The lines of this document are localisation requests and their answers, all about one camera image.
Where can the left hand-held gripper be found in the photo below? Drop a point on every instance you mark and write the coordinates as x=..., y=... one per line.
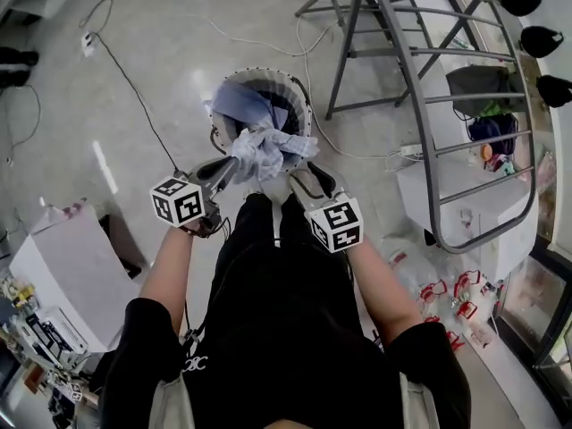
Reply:
x=179, y=204

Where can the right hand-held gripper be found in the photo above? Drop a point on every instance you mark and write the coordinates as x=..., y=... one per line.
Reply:
x=335, y=226

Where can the white blue checked clothes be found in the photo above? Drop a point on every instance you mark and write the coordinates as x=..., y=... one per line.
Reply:
x=272, y=150

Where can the light blue shirt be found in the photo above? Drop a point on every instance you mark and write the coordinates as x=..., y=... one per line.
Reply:
x=241, y=105

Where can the grey metal drying rack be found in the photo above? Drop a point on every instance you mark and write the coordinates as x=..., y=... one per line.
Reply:
x=423, y=119

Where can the person's left forearm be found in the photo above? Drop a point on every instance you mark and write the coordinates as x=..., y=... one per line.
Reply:
x=165, y=275

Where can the person's right forearm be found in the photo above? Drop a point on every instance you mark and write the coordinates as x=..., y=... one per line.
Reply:
x=384, y=284

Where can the white ribbed laundry basket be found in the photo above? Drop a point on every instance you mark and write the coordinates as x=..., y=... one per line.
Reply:
x=263, y=70

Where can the person's black shirt torso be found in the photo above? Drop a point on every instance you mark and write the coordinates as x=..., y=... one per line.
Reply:
x=286, y=306

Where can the clear bag of red-clipped jars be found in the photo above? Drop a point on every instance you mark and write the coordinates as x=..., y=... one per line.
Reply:
x=447, y=293

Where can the tall white cabinet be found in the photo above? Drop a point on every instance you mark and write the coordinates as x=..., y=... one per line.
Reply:
x=76, y=262

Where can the orange round lid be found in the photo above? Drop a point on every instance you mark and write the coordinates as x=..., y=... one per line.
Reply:
x=486, y=151

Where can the dark blue bag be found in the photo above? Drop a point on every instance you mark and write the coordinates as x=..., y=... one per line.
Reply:
x=491, y=132

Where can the white power strip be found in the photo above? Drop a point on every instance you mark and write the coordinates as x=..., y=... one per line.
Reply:
x=88, y=45

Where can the black bag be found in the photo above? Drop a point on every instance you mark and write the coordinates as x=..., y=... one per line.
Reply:
x=478, y=85

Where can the white vented device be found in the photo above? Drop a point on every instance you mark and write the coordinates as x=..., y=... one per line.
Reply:
x=67, y=329

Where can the group of black hanging bags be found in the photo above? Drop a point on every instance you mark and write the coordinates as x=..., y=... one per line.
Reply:
x=520, y=0

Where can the white hook panel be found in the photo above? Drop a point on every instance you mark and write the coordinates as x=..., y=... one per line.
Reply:
x=558, y=11

